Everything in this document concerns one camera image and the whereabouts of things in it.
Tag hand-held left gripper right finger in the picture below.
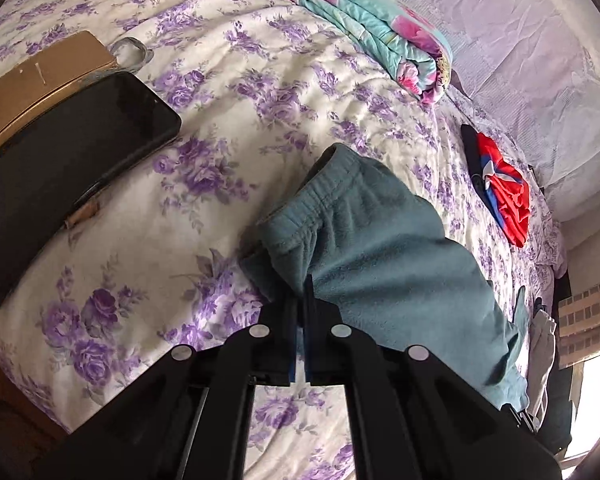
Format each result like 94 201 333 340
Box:
302 275 563 480

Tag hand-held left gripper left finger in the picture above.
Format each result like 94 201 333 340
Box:
35 280 301 480

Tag teal fleece pants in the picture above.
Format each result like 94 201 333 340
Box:
239 142 531 411

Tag grey garment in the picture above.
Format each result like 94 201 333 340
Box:
525 307 558 418

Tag red sports garment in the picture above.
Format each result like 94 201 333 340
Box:
472 132 531 248

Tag purple floral bedspread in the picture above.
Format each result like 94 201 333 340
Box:
0 0 566 480

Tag black folded garment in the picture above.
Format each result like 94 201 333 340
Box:
460 124 486 191

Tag checkered beige curtain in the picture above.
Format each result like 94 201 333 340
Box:
557 270 600 366

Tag black tablet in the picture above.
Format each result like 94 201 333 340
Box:
0 71 182 311

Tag folded floral quilt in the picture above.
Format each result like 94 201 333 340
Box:
264 0 455 107

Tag white lace mosquito net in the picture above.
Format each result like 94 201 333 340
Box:
370 0 600 221

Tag flat cardboard box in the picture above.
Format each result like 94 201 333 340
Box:
0 30 117 161

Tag clear plastic ring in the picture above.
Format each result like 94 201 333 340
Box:
111 37 151 68

